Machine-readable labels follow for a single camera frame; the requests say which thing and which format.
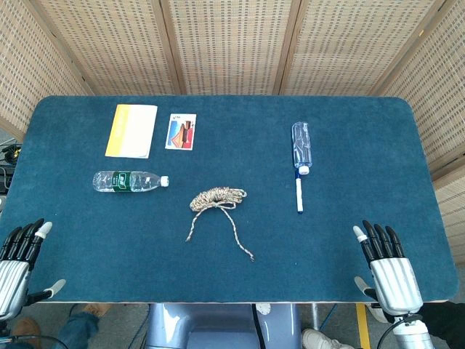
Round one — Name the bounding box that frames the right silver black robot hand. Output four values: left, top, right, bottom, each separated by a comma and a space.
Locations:
352, 220, 424, 324

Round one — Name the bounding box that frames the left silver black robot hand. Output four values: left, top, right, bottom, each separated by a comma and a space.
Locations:
0, 217, 67, 323

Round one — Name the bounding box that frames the beige braided rope bundle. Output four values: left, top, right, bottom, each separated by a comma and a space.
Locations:
185, 186, 255, 262

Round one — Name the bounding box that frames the brown shoe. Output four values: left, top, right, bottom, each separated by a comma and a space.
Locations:
12, 316, 41, 345
82, 303, 112, 318

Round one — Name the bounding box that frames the black cloth garment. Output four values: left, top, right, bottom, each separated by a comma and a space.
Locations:
421, 300, 465, 349

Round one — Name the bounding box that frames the blue jeans leg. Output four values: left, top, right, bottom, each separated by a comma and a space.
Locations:
60, 310, 101, 349

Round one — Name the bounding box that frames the grey metal table leg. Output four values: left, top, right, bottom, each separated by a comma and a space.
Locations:
309, 302, 321, 331

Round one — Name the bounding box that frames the woven bamboo screen panel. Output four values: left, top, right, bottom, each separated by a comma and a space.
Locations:
28, 0, 182, 96
279, 0, 440, 97
377, 0, 465, 175
430, 152, 465, 270
159, 0, 302, 96
0, 0, 95, 143

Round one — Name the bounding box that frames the white sneaker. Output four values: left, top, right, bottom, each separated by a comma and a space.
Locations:
302, 328, 355, 349

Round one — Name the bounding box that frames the black equipment box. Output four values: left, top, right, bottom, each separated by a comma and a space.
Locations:
0, 165, 15, 194

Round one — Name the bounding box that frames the black yellow tool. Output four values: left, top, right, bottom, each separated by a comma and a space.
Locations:
1, 143, 23, 164

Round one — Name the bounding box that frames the blue felt table cover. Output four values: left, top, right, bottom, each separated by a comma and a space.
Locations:
0, 95, 458, 305

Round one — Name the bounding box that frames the white marker with blue cap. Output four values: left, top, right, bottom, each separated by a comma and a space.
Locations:
294, 173, 304, 215

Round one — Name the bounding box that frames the green label water bottle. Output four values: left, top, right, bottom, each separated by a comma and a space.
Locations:
92, 169, 170, 193

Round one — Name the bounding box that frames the grey-blue robot torso base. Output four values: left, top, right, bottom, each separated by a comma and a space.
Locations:
145, 302, 302, 349

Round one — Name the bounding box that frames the clear blue-tinted water bottle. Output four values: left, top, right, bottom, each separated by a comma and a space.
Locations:
291, 121, 313, 176

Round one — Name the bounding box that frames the yellow white booklet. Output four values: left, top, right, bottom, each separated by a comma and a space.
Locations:
105, 104, 158, 160

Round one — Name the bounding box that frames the picture card with red building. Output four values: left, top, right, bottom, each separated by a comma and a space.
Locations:
164, 113, 198, 151

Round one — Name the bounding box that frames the black right hand cable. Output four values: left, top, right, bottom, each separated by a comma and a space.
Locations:
376, 315, 413, 349

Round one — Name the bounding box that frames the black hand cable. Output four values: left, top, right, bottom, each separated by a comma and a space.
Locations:
376, 315, 413, 349
0, 333, 70, 349

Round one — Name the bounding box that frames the black left hand cable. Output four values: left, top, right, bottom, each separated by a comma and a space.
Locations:
0, 333, 70, 349

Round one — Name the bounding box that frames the black torso cable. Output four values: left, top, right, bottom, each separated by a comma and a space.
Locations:
251, 303, 263, 349

